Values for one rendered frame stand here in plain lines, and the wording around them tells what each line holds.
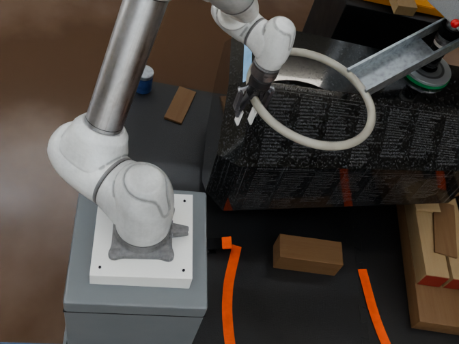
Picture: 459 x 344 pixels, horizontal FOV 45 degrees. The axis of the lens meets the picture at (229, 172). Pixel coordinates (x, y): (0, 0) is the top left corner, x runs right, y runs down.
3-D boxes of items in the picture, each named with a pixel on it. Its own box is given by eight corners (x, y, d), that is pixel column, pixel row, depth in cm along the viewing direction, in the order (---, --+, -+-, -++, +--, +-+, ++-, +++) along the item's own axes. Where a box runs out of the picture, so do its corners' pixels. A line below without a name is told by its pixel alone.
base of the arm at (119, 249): (187, 262, 157) (189, 253, 153) (107, 260, 154) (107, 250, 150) (187, 207, 168) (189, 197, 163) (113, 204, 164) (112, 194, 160)
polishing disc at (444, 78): (425, 44, 242) (427, 42, 241) (460, 78, 233) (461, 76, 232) (391, 57, 232) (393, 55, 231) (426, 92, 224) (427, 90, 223)
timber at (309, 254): (272, 267, 258) (279, 256, 249) (272, 245, 265) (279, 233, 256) (334, 276, 262) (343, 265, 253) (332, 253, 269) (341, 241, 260)
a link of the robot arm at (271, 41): (290, 64, 179) (259, 40, 182) (308, 26, 167) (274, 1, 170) (271, 78, 172) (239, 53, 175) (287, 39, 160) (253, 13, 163)
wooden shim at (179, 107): (179, 87, 312) (179, 85, 311) (195, 93, 312) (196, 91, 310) (163, 118, 297) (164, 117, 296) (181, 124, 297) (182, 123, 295)
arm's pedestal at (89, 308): (187, 397, 219) (226, 327, 156) (55, 396, 210) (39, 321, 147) (188, 280, 248) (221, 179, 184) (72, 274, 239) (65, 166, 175)
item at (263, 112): (321, 42, 222) (324, 37, 219) (399, 132, 201) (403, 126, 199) (219, 64, 197) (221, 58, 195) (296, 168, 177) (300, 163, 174)
